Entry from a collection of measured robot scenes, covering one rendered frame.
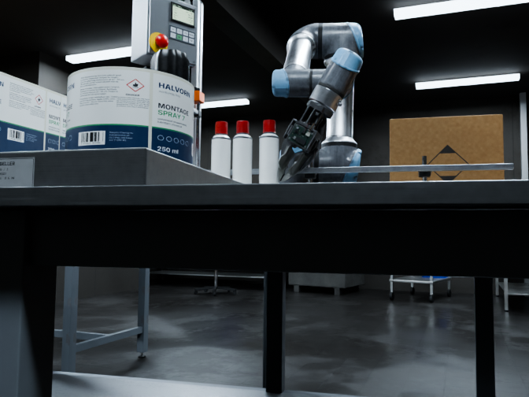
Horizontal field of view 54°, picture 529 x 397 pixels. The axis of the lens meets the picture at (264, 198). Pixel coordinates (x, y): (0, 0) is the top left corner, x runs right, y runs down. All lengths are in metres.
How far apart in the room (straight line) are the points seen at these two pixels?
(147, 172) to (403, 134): 1.04
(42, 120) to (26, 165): 0.43
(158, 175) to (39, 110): 0.52
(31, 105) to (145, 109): 0.35
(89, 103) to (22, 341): 0.35
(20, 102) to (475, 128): 1.13
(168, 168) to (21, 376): 0.28
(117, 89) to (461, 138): 1.01
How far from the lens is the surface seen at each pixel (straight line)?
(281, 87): 1.42
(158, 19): 1.58
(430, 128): 1.53
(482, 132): 1.54
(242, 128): 1.37
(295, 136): 1.28
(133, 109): 0.78
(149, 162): 0.60
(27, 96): 1.07
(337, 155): 1.65
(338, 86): 1.31
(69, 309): 2.92
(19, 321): 0.62
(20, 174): 0.67
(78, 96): 0.83
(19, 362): 0.63
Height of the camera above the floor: 0.78
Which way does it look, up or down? 4 degrees up
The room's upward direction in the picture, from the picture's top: 1 degrees clockwise
